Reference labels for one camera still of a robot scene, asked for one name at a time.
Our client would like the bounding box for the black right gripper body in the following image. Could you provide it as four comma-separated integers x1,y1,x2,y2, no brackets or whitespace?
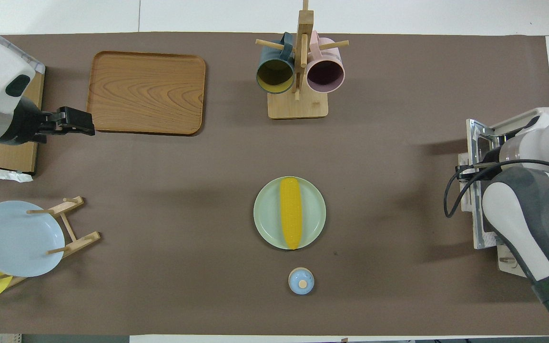
481,145,502,165

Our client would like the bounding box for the small blue wooden-knob lid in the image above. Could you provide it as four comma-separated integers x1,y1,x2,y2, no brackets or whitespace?
288,267,315,295

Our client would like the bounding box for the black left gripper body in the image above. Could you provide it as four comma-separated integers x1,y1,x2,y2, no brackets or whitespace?
0,97,49,145

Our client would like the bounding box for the yellow corn cob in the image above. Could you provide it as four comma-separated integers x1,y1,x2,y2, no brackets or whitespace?
280,177,303,250

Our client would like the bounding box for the wooden serving tray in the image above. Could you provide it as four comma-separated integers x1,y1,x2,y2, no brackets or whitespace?
85,51,206,136

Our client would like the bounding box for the light green plate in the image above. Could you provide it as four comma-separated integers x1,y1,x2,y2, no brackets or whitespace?
254,177,326,251

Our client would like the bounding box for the toaster oven glass door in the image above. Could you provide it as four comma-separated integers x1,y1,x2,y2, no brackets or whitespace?
458,119,505,251

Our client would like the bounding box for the wooden plate rack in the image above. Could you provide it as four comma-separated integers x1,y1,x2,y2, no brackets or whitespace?
0,196,102,289

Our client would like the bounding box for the wooden shelf with wire basket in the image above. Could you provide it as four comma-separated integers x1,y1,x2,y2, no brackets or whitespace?
0,19,46,183

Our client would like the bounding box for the wooden mug tree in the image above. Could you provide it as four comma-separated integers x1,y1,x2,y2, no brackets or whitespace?
255,0,350,120

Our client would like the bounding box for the beige toaster oven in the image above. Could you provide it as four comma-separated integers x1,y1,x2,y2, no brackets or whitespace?
458,107,549,278

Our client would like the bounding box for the light blue plate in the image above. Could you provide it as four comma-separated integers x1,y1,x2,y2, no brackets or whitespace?
0,201,65,278

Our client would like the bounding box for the pink mug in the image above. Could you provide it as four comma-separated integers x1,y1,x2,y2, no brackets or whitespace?
306,31,346,94

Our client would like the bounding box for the brown table mat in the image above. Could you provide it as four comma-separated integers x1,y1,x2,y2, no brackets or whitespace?
0,32,549,336

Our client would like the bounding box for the dark blue mug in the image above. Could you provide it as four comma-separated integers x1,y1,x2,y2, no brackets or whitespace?
256,32,295,94

